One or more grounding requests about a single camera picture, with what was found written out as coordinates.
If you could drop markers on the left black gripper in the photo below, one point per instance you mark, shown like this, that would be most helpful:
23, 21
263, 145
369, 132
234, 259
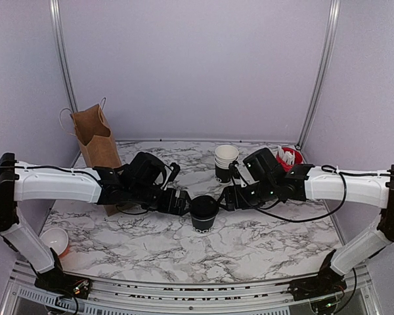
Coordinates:
168, 205

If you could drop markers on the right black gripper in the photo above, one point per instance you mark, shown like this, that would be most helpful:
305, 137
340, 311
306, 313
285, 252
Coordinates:
236, 201

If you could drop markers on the black plastic cup lid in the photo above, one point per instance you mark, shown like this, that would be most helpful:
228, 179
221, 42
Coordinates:
204, 207

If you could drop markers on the single black paper cup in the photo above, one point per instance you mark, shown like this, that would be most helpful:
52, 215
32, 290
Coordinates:
202, 226

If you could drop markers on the brown paper bag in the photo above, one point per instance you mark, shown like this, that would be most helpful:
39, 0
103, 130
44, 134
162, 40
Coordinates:
94, 135

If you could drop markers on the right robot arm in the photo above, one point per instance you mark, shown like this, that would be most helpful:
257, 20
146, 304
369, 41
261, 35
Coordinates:
363, 200

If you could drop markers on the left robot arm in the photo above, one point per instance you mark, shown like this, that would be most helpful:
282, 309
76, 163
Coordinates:
27, 189

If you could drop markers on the stack of paper cups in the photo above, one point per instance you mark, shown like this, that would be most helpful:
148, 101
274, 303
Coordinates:
225, 154

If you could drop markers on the white packets in container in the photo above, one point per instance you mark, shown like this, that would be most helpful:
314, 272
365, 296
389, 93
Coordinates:
286, 155

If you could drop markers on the red cylindrical container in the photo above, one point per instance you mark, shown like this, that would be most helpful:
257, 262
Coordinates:
299, 160

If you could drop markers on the orange white bowl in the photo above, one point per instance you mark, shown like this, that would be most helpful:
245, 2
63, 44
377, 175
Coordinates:
57, 239

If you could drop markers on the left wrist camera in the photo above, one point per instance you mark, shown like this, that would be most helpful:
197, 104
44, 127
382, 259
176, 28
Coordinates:
172, 171

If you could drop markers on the right aluminium frame post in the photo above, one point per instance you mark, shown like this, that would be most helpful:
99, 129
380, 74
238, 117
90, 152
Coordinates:
325, 58

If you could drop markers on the aluminium frame post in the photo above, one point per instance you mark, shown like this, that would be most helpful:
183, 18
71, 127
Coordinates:
63, 61
325, 58

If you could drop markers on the front aluminium rail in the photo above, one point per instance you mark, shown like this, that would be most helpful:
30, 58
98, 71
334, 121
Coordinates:
109, 296

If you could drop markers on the left aluminium frame post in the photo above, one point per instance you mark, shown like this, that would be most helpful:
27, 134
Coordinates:
63, 61

